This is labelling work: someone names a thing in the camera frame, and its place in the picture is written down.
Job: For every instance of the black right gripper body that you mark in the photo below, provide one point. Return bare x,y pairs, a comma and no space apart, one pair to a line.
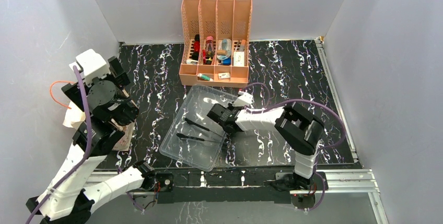
217,114

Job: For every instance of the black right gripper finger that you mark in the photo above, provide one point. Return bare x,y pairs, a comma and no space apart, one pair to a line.
198,139
193,123

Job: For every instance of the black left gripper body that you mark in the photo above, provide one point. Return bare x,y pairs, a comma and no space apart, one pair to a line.
124,120

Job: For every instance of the clear plastic tray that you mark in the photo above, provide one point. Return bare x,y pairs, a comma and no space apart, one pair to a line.
200,155

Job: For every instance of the printed paper bag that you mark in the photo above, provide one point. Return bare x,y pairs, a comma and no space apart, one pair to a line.
104,134

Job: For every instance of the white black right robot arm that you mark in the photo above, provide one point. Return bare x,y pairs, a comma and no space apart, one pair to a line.
298,127

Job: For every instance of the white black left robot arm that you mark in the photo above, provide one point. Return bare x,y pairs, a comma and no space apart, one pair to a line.
68,199

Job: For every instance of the small white card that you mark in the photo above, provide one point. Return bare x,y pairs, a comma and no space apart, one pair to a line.
225,75

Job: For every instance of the green marker pen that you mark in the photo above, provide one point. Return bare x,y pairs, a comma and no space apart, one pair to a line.
204,77

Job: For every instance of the white small box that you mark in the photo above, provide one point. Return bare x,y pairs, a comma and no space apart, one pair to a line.
238,59

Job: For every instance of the pink capped clear bottle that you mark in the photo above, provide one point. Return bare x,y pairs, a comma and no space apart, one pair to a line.
209,50

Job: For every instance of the red black bottle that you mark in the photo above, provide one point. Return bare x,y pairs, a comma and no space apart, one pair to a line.
195,48

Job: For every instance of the pink desk file organizer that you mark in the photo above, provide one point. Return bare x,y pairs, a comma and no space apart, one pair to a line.
221,19

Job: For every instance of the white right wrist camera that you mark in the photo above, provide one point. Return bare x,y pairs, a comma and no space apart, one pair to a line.
244,99

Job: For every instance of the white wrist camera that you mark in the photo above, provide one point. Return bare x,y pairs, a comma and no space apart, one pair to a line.
244,99
92,65

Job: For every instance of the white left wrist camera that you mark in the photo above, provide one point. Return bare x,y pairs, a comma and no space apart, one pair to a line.
92,65

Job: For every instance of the aluminium right side rail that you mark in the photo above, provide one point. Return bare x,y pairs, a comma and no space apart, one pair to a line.
319,41

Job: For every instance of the aluminium front frame rail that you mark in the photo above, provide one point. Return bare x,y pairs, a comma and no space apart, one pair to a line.
338,181

